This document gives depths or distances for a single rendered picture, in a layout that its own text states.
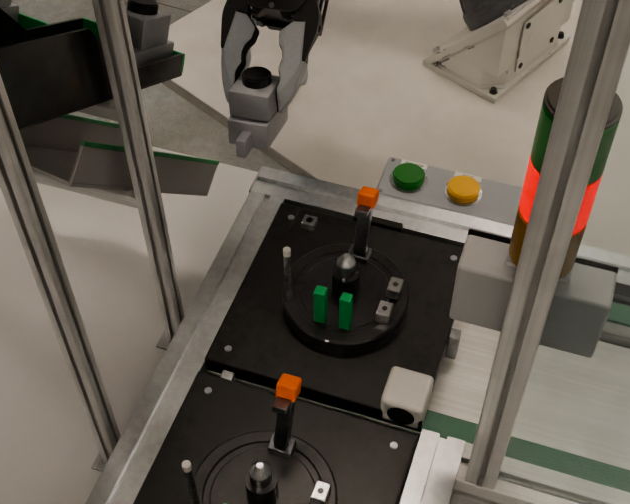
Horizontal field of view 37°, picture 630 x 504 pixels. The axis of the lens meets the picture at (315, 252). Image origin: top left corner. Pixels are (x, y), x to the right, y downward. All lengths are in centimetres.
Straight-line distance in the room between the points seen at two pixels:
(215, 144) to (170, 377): 167
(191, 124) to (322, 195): 156
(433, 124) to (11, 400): 71
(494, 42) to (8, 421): 83
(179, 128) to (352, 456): 186
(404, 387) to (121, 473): 30
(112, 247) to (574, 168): 80
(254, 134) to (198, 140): 170
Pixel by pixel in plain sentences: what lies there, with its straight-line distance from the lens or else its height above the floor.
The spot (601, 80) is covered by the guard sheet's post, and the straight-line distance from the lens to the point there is 57.
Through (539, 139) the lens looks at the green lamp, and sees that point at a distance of 65.
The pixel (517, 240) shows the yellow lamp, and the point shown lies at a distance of 72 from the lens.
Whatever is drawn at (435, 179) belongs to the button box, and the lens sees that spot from 121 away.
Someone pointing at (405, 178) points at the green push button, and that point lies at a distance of 119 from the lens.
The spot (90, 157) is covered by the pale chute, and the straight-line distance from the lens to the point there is 92.
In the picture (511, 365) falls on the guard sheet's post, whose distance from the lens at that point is 80.
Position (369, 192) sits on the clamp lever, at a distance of 103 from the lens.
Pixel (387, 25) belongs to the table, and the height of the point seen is 86.
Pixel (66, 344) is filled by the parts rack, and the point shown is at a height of 109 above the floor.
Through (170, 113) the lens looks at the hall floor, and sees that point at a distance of 277.
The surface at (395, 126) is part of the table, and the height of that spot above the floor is 86.
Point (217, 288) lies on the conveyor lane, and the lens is 110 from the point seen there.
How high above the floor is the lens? 182
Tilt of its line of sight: 50 degrees down
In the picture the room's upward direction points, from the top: 1 degrees counter-clockwise
